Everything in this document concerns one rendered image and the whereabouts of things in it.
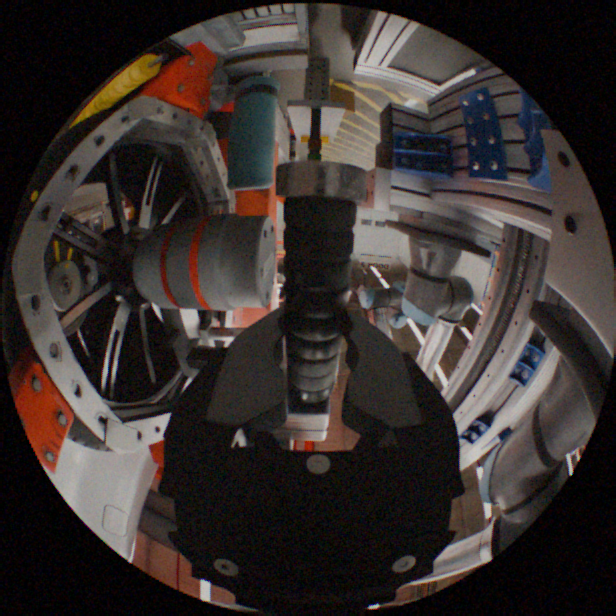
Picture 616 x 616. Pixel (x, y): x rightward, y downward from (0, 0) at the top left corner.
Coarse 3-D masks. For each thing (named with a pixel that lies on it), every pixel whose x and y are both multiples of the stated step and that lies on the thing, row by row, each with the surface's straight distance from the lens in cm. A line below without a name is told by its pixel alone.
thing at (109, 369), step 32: (128, 160) 51; (160, 160) 49; (128, 192) 66; (160, 192) 60; (192, 192) 56; (160, 224) 47; (96, 256) 36; (96, 288) 36; (128, 288) 45; (64, 320) 33; (160, 320) 47; (128, 352) 66; (160, 352) 58; (96, 384) 39; (128, 384) 51; (160, 384) 48
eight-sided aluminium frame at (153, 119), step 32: (96, 128) 26; (128, 128) 29; (160, 128) 36; (192, 128) 41; (96, 160) 25; (192, 160) 49; (64, 192) 22; (224, 192) 53; (32, 224) 21; (32, 256) 20; (32, 288) 20; (32, 320) 20; (224, 320) 54; (64, 352) 22; (64, 384) 22; (96, 416) 25; (128, 416) 30; (160, 416) 33; (128, 448) 28
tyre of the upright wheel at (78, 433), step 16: (112, 112) 39; (80, 128) 35; (64, 144) 34; (48, 160) 32; (64, 160) 33; (32, 176) 31; (48, 176) 31; (192, 176) 56; (32, 192) 30; (32, 208) 30; (208, 208) 62; (16, 224) 29; (16, 240) 29; (16, 304) 28; (16, 320) 28; (16, 336) 29; (16, 352) 29; (176, 384) 51; (160, 400) 46; (80, 432) 34; (96, 448) 38
